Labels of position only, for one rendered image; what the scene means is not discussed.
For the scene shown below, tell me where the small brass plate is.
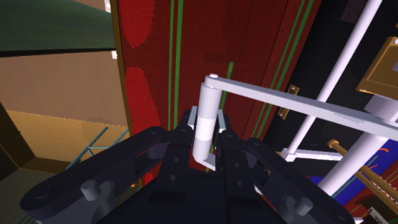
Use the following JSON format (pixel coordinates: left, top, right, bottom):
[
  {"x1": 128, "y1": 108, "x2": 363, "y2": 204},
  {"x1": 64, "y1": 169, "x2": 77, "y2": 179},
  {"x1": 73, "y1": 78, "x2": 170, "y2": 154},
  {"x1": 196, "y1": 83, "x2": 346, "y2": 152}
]
[{"x1": 277, "y1": 84, "x2": 301, "y2": 120}]

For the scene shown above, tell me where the green canopy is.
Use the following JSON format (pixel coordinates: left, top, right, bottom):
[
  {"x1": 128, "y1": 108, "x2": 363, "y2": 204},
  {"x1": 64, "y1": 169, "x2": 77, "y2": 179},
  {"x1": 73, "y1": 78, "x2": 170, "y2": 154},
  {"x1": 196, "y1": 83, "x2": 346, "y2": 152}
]
[{"x1": 0, "y1": 0, "x2": 116, "y2": 53}]

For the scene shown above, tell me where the blue mat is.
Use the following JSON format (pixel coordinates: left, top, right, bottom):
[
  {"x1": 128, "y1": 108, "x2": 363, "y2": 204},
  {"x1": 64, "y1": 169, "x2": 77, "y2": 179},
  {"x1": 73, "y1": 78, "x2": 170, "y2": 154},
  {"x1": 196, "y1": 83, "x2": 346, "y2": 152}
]
[{"x1": 308, "y1": 139, "x2": 398, "y2": 207}]

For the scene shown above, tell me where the thin white rod with foot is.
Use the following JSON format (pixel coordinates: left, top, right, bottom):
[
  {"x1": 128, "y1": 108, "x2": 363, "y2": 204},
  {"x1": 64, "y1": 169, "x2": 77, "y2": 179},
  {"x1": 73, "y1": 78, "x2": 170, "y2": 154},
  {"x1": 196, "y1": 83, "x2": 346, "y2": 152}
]
[{"x1": 280, "y1": 0, "x2": 384, "y2": 163}]

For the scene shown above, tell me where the white arrest lever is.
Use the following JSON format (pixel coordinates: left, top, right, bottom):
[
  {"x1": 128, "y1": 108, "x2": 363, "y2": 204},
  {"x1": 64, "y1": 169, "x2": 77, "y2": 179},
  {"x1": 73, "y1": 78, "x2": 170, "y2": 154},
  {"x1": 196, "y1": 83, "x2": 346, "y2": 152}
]
[{"x1": 192, "y1": 73, "x2": 398, "y2": 172}]

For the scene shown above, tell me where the teal metal frame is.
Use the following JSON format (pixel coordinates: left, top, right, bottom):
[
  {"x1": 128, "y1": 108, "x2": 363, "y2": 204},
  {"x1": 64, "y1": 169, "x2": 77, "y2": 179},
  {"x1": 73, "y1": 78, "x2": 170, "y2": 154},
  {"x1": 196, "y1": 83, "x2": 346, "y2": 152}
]
[{"x1": 64, "y1": 125, "x2": 130, "y2": 170}]

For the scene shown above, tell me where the white balance column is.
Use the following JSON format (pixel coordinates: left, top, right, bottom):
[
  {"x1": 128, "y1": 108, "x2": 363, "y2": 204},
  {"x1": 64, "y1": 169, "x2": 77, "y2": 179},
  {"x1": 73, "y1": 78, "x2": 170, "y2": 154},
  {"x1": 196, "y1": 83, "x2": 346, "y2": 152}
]
[{"x1": 317, "y1": 92, "x2": 398, "y2": 197}]

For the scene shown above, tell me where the brass rod with knob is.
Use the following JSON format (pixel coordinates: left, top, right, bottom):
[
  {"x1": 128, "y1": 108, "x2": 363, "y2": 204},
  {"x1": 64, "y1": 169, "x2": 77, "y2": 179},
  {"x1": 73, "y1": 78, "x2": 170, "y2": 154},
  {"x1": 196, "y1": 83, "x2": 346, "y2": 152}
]
[{"x1": 326, "y1": 139, "x2": 398, "y2": 215}]

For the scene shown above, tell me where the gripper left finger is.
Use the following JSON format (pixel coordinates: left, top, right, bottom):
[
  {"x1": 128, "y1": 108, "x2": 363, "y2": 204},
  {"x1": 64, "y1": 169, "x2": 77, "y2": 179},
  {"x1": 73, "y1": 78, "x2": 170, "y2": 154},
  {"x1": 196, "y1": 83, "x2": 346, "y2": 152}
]
[{"x1": 20, "y1": 106, "x2": 199, "y2": 224}]

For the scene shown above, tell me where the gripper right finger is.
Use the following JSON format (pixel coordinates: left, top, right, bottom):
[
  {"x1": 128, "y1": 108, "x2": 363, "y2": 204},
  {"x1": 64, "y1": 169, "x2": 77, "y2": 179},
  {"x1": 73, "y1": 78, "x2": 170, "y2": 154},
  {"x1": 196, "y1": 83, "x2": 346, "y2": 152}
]
[{"x1": 214, "y1": 108, "x2": 356, "y2": 224}]

